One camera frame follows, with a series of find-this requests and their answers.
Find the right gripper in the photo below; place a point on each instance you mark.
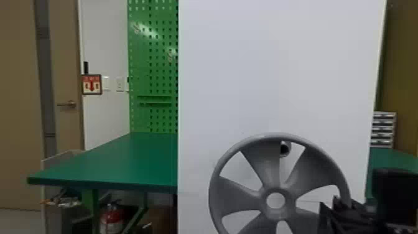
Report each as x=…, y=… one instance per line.
x=359, y=219

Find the grey wheel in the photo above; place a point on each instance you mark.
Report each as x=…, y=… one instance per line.
x=228, y=199

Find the white panel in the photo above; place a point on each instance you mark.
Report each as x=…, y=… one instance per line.
x=261, y=65

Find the white drawer cabinet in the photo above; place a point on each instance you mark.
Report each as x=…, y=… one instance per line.
x=383, y=130

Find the red fire extinguisher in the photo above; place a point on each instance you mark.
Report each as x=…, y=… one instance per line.
x=111, y=219

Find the beige door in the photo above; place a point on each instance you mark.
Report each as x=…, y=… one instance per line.
x=19, y=98

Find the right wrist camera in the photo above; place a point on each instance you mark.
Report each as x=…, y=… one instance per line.
x=396, y=196

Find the white wall switch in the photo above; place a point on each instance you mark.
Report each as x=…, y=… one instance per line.
x=119, y=84
x=106, y=83

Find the red wall sign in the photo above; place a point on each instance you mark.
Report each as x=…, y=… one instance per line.
x=91, y=84

